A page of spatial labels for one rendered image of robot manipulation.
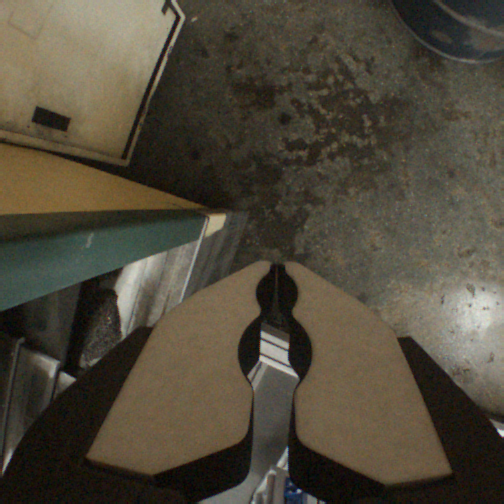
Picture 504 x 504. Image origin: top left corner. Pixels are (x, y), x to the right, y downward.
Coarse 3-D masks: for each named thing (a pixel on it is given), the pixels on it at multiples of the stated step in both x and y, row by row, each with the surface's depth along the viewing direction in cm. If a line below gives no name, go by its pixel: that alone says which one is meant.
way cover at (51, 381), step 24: (0, 336) 77; (0, 360) 77; (24, 360) 79; (48, 360) 78; (0, 384) 77; (24, 384) 78; (48, 384) 78; (0, 408) 77; (24, 408) 78; (0, 432) 77; (24, 432) 78; (0, 456) 78
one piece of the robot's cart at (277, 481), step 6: (270, 474) 112; (276, 474) 111; (282, 474) 112; (270, 480) 109; (276, 480) 108; (282, 480) 109; (270, 486) 106; (276, 486) 105; (282, 486) 106; (264, 492) 113; (270, 492) 103; (276, 492) 102; (282, 492) 103; (258, 498) 111; (264, 498) 102; (270, 498) 101; (276, 498) 100; (282, 498) 100; (288, 498) 101
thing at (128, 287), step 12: (132, 264) 80; (144, 264) 79; (120, 276) 80; (132, 276) 80; (96, 288) 82; (108, 288) 81; (120, 288) 81; (132, 288) 80; (132, 300) 80; (120, 312) 81; (72, 360) 85; (84, 360) 84; (96, 360) 83
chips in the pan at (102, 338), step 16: (112, 272) 81; (96, 304) 81; (112, 304) 81; (80, 320) 83; (96, 320) 81; (112, 320) 81; (80, 336) 83; (96, 336) 82; (112, 336) 81; (96, 352) 82
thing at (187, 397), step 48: (240, 288) 11; (192, 336) 9; (240, 336) 9; (144, 384) 8; (192, 384) 8; (240, 384) 8; (144, 432) 7; (192, 432) 7; (240, 432) 7; (192, 480) 6; (240, 480) 7
